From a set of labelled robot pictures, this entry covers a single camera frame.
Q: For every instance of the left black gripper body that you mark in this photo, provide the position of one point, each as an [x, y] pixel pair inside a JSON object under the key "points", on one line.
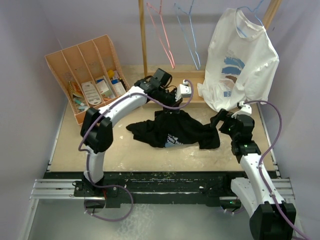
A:
{"points": [[167, 99]]}

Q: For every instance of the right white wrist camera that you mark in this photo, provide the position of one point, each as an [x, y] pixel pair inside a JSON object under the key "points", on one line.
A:
{"points": [[243, 108]]}

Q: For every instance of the pink desk organizer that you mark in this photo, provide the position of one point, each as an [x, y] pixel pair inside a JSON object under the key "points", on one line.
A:
{"points": [[90, 61]]}

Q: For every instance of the white paper card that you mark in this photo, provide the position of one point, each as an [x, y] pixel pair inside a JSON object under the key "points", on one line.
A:
{"points": [[91, 94]]}

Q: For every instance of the spiral notebook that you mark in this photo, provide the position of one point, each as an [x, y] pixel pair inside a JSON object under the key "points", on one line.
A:
{"points": [[74, 90]]}

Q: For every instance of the pink wire hanger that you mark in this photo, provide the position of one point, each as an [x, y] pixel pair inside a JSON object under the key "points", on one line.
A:
{"points": [[157, 19]]}

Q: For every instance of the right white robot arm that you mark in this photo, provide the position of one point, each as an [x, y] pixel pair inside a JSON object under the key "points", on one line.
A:
{"points": [[270, 216]]}

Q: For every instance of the white red box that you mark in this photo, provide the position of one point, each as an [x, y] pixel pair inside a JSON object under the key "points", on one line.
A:
{"points": [[104, 90]]}

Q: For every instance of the blue wire hanger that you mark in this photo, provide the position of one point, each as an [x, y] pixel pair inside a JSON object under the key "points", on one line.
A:
{"points": [[184, 18]]}

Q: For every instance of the wooden clothes rack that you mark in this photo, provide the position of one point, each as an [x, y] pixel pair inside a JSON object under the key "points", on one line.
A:
{"points": [[195, 76]]}

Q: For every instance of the black t-shirt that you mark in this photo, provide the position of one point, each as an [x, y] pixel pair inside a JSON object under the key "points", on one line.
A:
{"points": [[170, 129]]}

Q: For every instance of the aluminium frame rail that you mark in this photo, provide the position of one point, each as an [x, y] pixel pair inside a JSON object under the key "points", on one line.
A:
{"points": [[62, 189]]}

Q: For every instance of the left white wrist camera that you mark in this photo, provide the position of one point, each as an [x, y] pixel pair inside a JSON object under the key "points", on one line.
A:
{"points": [[183, 90]]}

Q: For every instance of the white t-shirt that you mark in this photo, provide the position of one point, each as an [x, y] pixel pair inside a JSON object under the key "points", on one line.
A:
{"points": [[241, 63]]}

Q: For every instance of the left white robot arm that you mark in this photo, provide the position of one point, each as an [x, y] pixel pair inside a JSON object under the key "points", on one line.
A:
{"points": [[97, 127]]}

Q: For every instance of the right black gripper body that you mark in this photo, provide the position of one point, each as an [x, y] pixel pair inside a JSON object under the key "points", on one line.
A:
{"points": [[228, 126]]}

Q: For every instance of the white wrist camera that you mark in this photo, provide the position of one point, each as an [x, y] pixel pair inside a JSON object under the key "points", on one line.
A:
{"points": [[243, 108], [183, 90]]}

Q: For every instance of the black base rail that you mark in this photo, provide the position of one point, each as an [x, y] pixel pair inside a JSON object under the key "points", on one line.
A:
{"points": [[209, 188]]}

